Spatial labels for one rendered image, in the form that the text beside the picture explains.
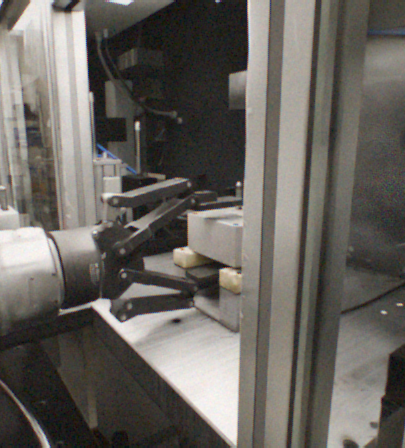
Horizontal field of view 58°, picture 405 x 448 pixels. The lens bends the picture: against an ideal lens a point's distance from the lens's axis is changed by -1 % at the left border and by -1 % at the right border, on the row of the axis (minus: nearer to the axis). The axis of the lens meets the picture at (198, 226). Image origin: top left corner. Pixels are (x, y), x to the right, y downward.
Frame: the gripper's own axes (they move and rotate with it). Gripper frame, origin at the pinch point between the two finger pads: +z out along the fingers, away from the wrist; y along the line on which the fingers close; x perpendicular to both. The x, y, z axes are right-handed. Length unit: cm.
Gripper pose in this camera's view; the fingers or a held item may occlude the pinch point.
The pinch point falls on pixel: (220, 237)
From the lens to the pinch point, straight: 46.2
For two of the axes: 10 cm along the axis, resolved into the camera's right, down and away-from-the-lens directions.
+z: 8.1, -1.5, 5.7
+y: -0.1, -9.7, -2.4
